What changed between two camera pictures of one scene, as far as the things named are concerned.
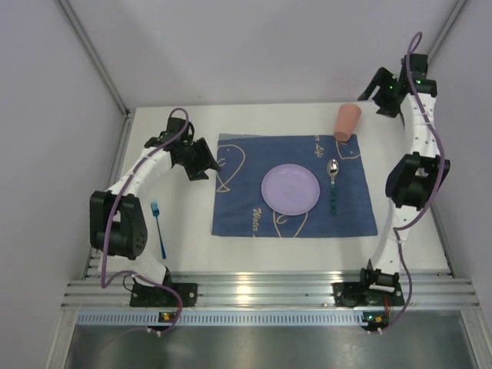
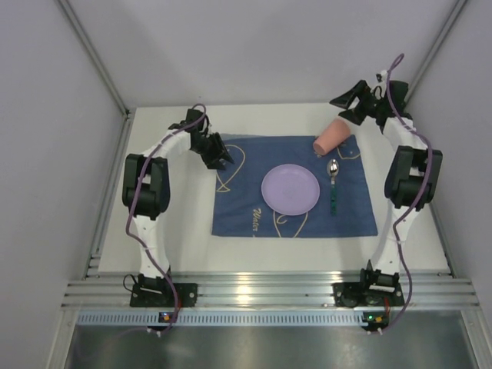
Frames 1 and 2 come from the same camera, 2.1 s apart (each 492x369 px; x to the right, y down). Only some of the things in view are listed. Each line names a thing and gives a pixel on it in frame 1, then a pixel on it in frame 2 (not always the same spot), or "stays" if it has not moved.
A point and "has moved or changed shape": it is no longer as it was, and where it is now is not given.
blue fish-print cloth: x=244 y=161 stays
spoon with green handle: x=332 y=168 stays
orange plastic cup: x=347 y=118 has moved or changed shape
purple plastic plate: x=290 y=189 stays
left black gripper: x=198 y=158 -> x=214 y=150
